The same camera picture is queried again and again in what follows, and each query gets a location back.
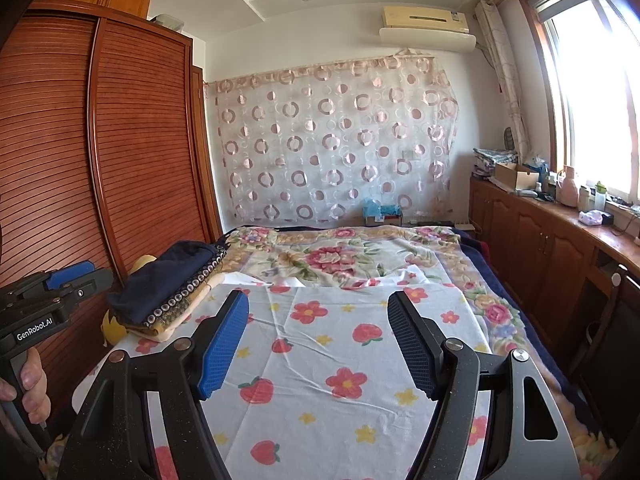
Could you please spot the dark blue blanket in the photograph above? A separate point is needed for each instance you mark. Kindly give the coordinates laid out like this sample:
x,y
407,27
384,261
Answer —
x,y
500,265

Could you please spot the white box on wardrobe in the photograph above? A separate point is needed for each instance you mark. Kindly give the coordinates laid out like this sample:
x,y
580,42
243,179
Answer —
x,y
167,20

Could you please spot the black circle-patterned garment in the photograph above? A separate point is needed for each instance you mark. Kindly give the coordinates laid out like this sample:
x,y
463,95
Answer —
x,y
202,275

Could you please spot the floral blanket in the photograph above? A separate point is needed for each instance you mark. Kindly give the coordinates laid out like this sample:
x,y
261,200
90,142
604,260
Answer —
x,y
340,255

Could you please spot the cardboard box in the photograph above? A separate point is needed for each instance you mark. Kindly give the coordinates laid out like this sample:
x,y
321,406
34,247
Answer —
x,y
517,175

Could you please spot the window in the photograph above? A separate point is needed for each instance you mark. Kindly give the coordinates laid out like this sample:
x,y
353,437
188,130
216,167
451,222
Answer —
x,y
595,80

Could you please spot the dark wooden chair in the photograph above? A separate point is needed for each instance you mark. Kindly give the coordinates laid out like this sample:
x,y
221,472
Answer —
x,y
615,355

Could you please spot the small printed carton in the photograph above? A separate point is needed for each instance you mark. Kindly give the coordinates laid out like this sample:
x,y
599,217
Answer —
x,y
387,219

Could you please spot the person's left hand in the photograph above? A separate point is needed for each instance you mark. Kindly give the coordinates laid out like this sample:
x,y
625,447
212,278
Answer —
x,y
35,380

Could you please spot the low wooden cabinet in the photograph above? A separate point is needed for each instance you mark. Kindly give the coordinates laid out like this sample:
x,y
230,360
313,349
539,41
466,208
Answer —
x,y
540,240

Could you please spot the wooden slatted wardrobe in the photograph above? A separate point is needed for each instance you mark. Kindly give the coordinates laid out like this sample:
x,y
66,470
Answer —
x,y
140,135

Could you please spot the navy printed t-shirt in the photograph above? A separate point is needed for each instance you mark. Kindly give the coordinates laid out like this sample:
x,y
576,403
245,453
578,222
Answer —
x,y
160,280

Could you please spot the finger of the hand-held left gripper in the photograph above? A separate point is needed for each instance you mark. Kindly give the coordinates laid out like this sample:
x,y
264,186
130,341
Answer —
x,y
67,275
90,285

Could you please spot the beige folded cloth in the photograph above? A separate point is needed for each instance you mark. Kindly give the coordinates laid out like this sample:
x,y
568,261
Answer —
x,y
165,327

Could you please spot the pale window curtain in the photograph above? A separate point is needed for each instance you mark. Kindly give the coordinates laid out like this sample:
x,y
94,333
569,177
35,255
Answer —
x,y
505,75

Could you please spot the green-capped bottle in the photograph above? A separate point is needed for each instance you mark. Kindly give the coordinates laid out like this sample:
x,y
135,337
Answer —
x,y
600,199

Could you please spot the small black box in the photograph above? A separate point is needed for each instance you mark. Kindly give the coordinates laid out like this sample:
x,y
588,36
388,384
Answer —
x,y
607,219

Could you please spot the pink thermos jug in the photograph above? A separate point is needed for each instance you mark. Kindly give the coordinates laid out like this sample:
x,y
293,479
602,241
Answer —
x,y
570,189

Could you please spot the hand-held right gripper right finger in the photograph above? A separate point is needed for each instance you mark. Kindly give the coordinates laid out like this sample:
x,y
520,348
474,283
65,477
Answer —
x,y
416,347

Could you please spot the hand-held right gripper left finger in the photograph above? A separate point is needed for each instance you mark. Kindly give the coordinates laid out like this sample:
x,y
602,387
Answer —
x,y
225,347

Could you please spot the dark oval hand fan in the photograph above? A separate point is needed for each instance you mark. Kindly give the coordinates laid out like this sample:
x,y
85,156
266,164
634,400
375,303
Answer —
x,y
510,139

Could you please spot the circle-patterned sheer wall curtain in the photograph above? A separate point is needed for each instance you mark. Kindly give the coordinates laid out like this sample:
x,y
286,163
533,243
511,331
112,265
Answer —
x,y
330,135

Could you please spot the strawberry flower printed sheet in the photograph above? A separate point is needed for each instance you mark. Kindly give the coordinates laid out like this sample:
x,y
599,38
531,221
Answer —
x,y
325,350

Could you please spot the beige air conditioner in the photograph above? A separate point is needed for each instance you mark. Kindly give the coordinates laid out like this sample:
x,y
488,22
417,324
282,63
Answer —
x,y
425,17

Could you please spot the blue plastic bag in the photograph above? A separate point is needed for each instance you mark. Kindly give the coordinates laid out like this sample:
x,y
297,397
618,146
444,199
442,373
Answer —
x,y
380,206

